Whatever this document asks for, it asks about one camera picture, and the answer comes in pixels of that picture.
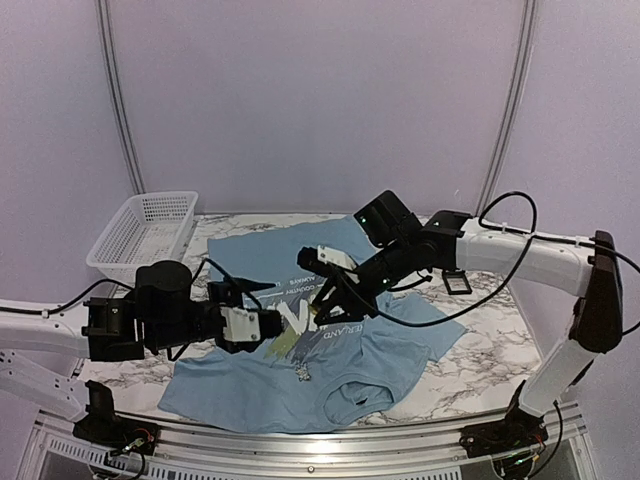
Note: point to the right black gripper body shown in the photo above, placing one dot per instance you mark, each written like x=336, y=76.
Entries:
x=367, y=305

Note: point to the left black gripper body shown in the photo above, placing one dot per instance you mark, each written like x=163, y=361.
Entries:
x=218, y=289

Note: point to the light blue printed t-shirt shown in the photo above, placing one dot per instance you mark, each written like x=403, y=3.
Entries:
x=356, y=368

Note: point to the white perforated plastic basket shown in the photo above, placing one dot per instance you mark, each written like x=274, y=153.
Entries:
x=147, y=228

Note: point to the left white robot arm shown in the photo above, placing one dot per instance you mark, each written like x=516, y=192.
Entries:
x=157, y=315

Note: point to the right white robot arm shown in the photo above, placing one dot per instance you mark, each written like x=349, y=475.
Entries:
x=455, y=243

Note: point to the black square box lid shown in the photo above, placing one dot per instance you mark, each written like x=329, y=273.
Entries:
x=456, y=283

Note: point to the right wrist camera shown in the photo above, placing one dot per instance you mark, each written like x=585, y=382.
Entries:
x=319, y=259

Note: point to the right wall aluminium profile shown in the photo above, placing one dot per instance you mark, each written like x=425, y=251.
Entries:
x=514, y=95

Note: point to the wall aluminium profile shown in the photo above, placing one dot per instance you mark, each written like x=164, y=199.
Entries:
x=129, y=151
x=514, y=95

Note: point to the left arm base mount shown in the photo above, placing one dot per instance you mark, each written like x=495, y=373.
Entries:
x=101, y=425

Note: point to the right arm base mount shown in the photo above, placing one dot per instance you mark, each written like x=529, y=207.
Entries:
x=517, y=429

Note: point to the aluminium front rail frame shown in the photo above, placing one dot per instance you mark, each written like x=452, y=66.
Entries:
x=417, y=450

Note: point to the left wall aluminium profile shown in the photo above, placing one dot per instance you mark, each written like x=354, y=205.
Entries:
x=129, y=151

